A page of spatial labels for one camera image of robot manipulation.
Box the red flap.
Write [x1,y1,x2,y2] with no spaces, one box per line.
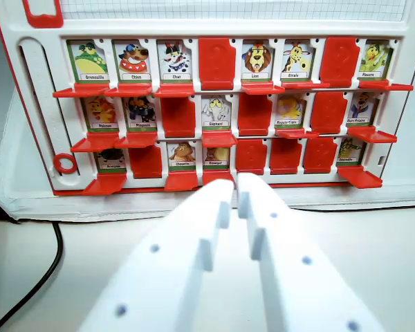
[269,137,303,176]

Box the thick black cable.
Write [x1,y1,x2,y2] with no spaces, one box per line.
[0,220,64,332]

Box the red and white game board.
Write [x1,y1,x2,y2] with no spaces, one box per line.
[0,0,415,198]

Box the white padded mat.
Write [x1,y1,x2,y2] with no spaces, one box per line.
[0,20,415,223]

